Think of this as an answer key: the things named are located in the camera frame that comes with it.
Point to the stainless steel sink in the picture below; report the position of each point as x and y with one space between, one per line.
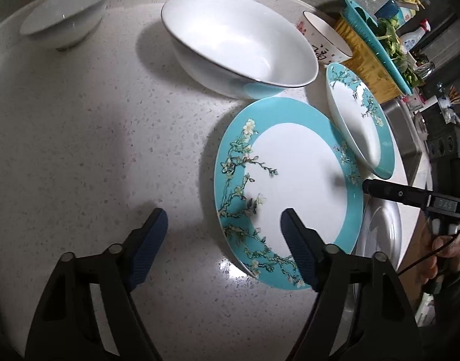
405 134

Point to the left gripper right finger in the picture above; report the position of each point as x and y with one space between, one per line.
383 325

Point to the small teal floral plate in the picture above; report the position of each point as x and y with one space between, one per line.
360 119

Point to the yellow woven basket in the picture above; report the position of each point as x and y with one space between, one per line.
366 65

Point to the small white bowl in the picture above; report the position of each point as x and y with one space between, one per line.
62 24

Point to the teal colander with greens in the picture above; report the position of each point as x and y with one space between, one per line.
381 38

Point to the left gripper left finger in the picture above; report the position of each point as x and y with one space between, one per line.
64 325

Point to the large teal floral plate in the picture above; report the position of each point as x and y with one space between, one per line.
281 153

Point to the large dark-rimmed white bowl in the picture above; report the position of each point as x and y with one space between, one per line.
238 48

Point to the silver plate in sink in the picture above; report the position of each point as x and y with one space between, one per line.
380 230

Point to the white spray bottle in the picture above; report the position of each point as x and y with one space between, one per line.
410 39

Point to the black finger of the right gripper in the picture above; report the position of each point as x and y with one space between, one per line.
399 193

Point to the white bowl red pattern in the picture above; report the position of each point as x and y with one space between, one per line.
328 45

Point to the person's right hand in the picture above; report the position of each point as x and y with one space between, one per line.
447 248

